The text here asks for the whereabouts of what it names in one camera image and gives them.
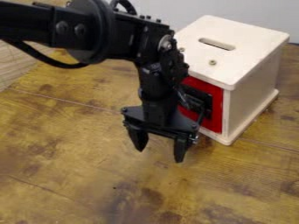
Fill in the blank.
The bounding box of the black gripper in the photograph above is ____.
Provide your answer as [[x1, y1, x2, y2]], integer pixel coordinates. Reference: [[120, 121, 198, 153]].
[[121, 48, 198, 163]]

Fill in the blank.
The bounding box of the red wooden drawer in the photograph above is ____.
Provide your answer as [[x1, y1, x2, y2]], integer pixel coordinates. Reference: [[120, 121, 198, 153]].
[[178, 76, 223, 133]]

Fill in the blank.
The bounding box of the black metal drawer handle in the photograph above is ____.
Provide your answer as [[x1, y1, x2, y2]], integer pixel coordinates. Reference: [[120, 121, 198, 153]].
[[177, 84, 212, 124]]

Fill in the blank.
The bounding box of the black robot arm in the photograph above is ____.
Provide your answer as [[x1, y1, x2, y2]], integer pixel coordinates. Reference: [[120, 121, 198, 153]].
[[0, 0, 198, 162]]

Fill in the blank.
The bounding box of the white wooden box cabinet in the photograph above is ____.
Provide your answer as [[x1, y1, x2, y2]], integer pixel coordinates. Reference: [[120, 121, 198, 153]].
[[174, 15, 289, 145]]

